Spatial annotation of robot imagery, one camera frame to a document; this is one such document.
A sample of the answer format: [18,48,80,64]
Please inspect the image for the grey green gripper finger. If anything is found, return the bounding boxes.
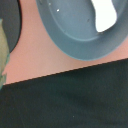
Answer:
[0,19,10,88]

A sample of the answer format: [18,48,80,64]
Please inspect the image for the grey pot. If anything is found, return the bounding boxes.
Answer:
[36,0,128,61]

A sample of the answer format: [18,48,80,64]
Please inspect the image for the white toy fish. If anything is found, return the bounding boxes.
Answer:
[91,0,118,33]

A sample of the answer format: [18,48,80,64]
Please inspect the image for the pink toy stove board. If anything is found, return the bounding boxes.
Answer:
[4,0,128,84]

